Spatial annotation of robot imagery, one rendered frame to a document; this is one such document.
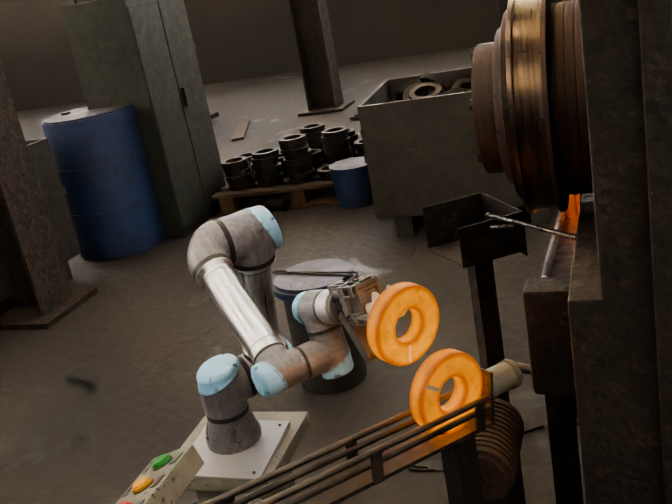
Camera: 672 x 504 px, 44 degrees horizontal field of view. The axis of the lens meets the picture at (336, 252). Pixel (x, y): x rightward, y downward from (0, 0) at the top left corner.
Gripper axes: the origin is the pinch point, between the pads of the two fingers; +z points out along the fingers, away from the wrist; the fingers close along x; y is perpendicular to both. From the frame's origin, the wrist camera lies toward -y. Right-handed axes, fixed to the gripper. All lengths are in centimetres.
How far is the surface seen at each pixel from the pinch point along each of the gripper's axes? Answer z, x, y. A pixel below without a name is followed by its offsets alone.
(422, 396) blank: 8.0, -7.0, -12.8
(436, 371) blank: 8.9, -3.0, -9.8
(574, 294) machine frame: 26.2, 17.2, -3.7
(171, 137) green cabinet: -360, 126, 72
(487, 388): 7.7, 7.6, -18.1
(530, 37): 15, 38, 41
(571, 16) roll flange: 17, 48, 42
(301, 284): -130, 52, -8
